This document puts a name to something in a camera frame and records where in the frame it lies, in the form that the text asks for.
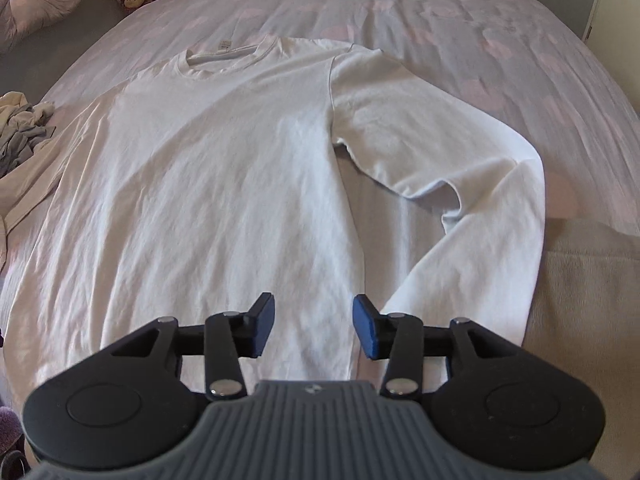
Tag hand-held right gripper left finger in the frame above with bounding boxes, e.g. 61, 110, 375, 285
107, 291, 277, 401

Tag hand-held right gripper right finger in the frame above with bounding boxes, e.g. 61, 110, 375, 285
351, 293, 523, 402

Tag white long-sleeve shirt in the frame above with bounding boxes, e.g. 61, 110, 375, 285
2, 34, 546, 396

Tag beige fleece blanket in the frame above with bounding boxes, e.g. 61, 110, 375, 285
522, 217, 640, 411

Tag dark purple fuzzy cloth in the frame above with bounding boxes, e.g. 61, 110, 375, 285
0, 404, 27, 467

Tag polka-dot bed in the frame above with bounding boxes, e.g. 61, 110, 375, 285
0, 0, 640, 411

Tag rolled pale pink quilt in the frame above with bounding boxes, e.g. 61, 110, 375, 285
0, 0, 109, 54

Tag cream wardrobe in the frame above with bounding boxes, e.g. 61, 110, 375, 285
582, 0, 619, 44

